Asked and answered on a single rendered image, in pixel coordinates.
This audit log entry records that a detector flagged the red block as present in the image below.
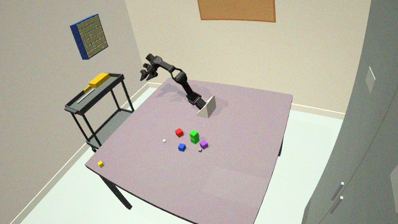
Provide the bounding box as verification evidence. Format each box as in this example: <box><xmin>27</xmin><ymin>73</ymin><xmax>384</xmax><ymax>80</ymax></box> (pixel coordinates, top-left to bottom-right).
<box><xmin>175</xmin><ymin>128</ymin><xmax>184</xmax><ymax>137</ymax></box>

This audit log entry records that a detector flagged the purple cube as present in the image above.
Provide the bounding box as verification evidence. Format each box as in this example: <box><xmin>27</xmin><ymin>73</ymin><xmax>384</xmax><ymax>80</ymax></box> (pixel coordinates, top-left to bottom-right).
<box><xmin>200</xmin><ymin>140</ymin><xmax>208</xmax><ymax>150</ymax></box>

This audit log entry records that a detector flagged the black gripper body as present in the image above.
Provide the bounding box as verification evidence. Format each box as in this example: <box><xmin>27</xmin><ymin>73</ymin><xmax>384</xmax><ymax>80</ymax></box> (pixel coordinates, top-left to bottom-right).
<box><xmin>141</xmin><ymin>65</ymin><xmax>158</xmax><ymax>77</ymax></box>

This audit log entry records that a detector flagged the blue block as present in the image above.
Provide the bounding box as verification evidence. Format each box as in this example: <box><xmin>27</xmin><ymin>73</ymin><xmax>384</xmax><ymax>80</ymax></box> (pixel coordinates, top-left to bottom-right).
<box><xmin>178</xmin><ymin>144</ymin><xmax>186</xmax><ymax>152</ymax></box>

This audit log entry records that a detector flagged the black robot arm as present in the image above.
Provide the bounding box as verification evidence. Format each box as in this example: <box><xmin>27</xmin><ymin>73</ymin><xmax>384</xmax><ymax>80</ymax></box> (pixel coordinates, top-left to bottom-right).
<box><xmin>143</xmin><ymin>53</ymin><xmax>207</xmax><ymax>110</ymax></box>

